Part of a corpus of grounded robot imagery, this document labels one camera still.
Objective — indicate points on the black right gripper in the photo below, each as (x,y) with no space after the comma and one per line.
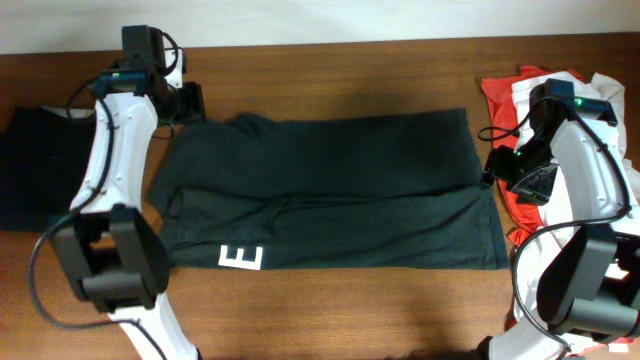
(495,167)

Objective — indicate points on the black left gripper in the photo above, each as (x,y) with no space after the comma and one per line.
(195,108)

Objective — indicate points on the dark green t-shirt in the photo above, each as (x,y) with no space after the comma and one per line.
(386,191)

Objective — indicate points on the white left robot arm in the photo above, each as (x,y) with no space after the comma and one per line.
(108,252)

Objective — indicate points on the white folded garment underneath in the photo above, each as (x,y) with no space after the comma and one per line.
(73,114)

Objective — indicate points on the folded black garment stack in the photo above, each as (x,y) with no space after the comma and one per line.
(43,161)

